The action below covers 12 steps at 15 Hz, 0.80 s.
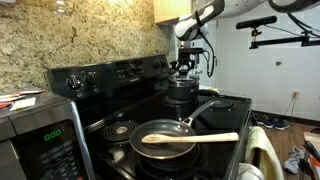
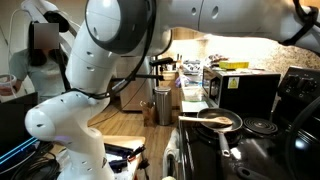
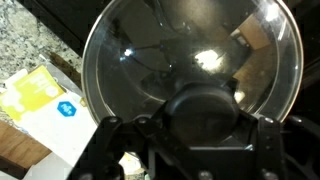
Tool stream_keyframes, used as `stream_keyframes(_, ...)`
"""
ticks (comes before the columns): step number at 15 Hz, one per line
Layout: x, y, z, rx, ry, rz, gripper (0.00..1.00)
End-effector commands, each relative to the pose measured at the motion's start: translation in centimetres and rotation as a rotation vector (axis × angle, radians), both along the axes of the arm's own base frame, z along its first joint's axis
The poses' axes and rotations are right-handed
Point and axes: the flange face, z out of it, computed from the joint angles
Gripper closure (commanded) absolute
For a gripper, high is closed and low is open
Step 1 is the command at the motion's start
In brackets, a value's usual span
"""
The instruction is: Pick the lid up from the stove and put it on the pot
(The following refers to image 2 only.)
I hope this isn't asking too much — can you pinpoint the black electric stove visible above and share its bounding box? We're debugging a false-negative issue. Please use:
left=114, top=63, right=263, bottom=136
left=178, top=65, right=320, bottom=180

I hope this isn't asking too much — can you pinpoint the black stove knob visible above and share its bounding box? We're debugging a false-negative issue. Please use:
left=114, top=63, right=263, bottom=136
left=289, top=75, right=303, bottom=90
left=304, top=79, right=320, bottom=95

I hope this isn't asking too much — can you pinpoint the wooden base cabinet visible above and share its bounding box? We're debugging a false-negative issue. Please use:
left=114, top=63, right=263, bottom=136
left=159, top=70, right=183, bottom=111

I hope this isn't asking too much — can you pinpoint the stainless steel trash can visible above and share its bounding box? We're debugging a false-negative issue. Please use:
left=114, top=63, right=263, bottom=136
left=154, top=85, right=173, bottom=127

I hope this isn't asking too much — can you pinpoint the purple glove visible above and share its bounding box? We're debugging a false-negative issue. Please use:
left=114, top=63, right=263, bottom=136
left=174, top=74, right=191, bottom=88

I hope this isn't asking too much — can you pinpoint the small brown bag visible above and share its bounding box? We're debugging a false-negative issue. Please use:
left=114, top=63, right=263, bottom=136
left=139, top=99, right=156, bottom=128

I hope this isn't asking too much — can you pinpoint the clear plastic container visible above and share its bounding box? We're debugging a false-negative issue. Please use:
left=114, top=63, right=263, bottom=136
left=182, top=84, right=204, bottom=103

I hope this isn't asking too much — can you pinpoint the dish rack with dishes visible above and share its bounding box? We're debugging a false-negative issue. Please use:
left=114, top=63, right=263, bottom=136
left=182, top=59, right=204, bottom=76

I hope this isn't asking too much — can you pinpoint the wooden spatula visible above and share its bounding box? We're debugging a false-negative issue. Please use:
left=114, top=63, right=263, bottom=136
left=178, top=115, right=234, bottom=127

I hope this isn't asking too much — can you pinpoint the white towel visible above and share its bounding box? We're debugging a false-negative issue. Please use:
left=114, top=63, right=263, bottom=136
left=162, top=128, right=181, bottom=177

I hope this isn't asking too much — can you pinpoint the light wooden table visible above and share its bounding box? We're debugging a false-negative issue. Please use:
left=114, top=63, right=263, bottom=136
left=103, top=134, right=147, bottom=180

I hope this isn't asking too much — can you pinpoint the black frying pan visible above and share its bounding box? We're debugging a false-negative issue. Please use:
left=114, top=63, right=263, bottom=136
left=196, top=107, right=244, bottom=158

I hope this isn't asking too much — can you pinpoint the yellow warning sticker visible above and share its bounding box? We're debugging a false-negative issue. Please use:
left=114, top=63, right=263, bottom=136
left=227, top=77, right=240, bottom=90

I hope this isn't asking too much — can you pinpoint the black tool with red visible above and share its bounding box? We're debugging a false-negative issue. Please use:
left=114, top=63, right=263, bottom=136
left=104, top=143, right=148, bottom=174

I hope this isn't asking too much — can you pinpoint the yellow sponge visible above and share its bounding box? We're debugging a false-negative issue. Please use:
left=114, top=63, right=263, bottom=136
left=218, top=60, right=250, bottom=70

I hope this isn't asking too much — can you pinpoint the stainless steel microwave oven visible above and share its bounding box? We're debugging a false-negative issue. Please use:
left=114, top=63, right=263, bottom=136
left=202, top=65, right=282, bottom=113

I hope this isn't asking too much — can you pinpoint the black stand pole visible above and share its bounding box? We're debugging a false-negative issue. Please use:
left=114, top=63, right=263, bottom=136
left=53, top=46, right=73, bottom=93

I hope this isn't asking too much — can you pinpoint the black coil burner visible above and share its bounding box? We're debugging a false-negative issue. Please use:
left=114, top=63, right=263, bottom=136
left=242, top=116, right=279, bottom=136

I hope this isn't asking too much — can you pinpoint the person in grey shirt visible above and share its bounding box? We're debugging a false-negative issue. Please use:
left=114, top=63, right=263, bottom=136
left=0, top=19, right=68, bottom=104

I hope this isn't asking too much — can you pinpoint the black monitor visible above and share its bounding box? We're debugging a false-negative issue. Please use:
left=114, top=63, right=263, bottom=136
left=0, top=92, right=39, bottom=156

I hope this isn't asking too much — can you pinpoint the clear plastic cup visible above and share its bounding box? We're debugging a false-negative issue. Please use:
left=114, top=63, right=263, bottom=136
left=0, top=73, right=18, bottom=98

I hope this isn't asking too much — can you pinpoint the black case with blue light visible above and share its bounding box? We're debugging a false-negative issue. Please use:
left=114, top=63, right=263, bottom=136
left=0, top=134, right=41, bottom=167

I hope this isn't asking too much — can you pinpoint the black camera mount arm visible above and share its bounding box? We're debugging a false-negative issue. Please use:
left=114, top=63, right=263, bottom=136
left=111, top=73, right=165, bottom=82

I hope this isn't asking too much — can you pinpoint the black stereo camera bar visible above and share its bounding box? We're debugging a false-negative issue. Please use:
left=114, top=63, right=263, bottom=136
left=149, top=56, right=175, bottom=67

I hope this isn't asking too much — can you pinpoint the black robot base cable bundle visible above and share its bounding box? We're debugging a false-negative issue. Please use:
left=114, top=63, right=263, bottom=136
left=64, top=0, right=158, bottom=100

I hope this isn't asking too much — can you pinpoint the black pot with long handle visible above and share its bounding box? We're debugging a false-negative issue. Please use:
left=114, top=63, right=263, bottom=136
left=236, top=165, right=268, bottom=180

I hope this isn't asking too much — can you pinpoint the black cable pile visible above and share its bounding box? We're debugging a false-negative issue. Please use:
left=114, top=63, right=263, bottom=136
left=9, top=139, right=62, bottom=180

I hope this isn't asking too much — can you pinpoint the white angled stand bracket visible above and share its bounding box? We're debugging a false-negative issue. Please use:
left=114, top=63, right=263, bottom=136
left=20, top=0, right=76, bottom=58

